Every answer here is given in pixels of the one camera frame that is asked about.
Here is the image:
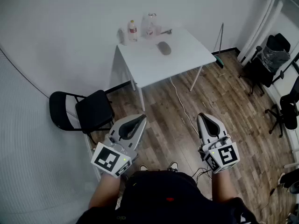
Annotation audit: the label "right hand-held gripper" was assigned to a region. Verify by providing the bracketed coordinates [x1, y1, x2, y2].
[197, 112, 241, 174]

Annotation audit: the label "black folding chair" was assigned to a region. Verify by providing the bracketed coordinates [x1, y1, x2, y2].
[49, 90, 115, 145]

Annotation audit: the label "black office chair with bag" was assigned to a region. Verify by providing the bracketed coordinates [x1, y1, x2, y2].
[238, 33, 292, 97]

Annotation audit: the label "black floor cable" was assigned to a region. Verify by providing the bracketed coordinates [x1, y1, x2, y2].
[192, 167, 213, 184]

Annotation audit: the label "red label water bottle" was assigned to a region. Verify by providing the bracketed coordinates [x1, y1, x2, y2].
[127, 20, 139, 42]

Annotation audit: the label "person's right forearm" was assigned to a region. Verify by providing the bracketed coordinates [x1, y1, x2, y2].
[211, 168, 237, 203]

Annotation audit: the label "white table leg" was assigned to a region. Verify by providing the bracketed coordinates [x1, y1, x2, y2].
[138, 86, 146, 112]
[188, 64, 203, 92]

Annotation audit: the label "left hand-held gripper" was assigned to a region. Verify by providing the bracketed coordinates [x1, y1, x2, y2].
[90, 114, 148, 179]

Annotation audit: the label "white cup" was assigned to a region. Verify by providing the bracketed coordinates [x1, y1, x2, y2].
[117, 27, 128, 46]

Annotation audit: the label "large clear plastic jug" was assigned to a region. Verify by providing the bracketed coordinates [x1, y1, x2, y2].
[140, 13, 162, 40]

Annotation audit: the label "white vertical pipes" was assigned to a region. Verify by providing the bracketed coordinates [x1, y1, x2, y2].
[236, 0, 285, 67]

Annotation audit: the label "person's left forearm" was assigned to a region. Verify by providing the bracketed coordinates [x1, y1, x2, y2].
[88, 171, 121, 210]

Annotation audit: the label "person's black clothing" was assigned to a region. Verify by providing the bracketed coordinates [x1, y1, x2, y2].
[76, 170, 257, 224]

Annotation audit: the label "white floor cable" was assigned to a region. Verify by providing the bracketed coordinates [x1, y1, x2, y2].
[169, 76, 199, 135]

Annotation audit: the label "broom with green head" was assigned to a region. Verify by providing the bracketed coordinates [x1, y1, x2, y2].
[213, 22, 225, 69]

